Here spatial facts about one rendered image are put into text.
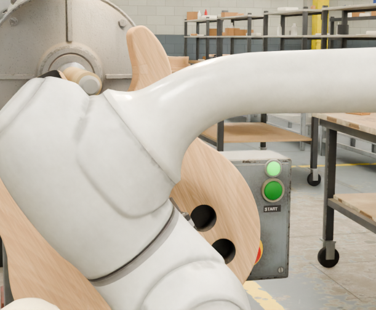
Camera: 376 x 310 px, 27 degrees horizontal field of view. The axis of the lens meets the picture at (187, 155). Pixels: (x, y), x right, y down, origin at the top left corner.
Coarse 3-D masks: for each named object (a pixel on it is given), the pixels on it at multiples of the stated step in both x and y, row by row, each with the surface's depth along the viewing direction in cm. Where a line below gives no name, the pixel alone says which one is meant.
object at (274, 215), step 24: (240, 168) 121; (264, 168) 122; (288, 168) 123; (288, 192) 124; (264, 216) 123; (288, 216) 124; (264, 240) 123; (288, 240) 125; (264, 264) 124; (288, 264) 126
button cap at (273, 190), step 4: (268, 184) 122; (272, 184) 122; (276, 184) 122; (268, 188) 122; (272, 188) 122; (276, 188) 122; (280, 188) 122; (264, 192) 122; (268, 192) 122; (272, 192) 122; (276, 192) 122; (280, 192) 122; (268, 196) 122; (272, 196) 122; (276, 196) 122
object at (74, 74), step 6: (72, 66) 110; (66, 72) 106; (72, 72) 101; (78, 72) 96; (84, 72) 93; (90, 72) 93; (66, 78) 103; (72, 78) 97; (78, 78) 92; (78, 84) 93
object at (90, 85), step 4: (84, 76) 92; (88, 76) 91; (92, 76) 92; (80, 80) 92; (84, 80) 91; (88, 80) 91; (92, 80) 91; (96, 80) 91; (80, 84) 91; (84, 84) 91; (88, 84) 91; (92, 84) 91; (96, 84) 91; (84, 88) 91; (88, 88) 91; (92, 88) 91; (96, 88) 91; (88, 92) 91; (92, 92) 91; (96, 92) 92
